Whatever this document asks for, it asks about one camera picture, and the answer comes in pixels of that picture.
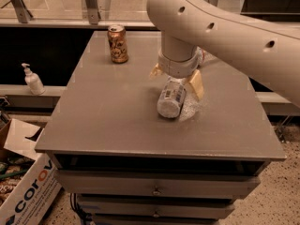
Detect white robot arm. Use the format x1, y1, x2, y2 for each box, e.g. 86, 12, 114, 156
146, 0, 300, 107

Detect blue label plastic bottle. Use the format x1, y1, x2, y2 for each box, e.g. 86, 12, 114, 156
157, 77, 187, 119

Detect grey drawer cabinet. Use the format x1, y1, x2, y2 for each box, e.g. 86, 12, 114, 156
37, 31, 285, 225

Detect top cabinet drawer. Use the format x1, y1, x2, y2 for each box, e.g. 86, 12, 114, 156
54, 170, 260, 200

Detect white pump dispenser bottle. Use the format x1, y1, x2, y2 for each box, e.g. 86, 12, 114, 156
22, 63, 45, 95

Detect gold soda can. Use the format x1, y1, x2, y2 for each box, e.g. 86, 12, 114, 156
107, 24, 128, 64

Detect clear crumpled plastic bottle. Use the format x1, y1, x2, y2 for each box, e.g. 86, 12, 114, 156
197, 48, 215, 67

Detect metal railing post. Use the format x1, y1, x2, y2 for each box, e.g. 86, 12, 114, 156
10, 0, 33, 23
85, 0, 100, 24

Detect left metal railing post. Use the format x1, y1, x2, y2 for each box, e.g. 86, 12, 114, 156
10, 0, 33, 23

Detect white corovan cardboard box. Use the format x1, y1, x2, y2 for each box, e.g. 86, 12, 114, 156
0, 119, 61, 225

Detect cabinet drawer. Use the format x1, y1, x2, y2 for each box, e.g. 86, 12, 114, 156
77, 195, 234, 219
54, 170, 260, 200

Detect middle metal railing post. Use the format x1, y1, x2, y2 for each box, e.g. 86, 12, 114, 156
85, 0, 100, 24

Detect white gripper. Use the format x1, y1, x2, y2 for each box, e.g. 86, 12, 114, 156
149, 48, 204, 100

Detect black cables under cabinet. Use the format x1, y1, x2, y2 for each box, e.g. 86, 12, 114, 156
69, 192, 94, 225

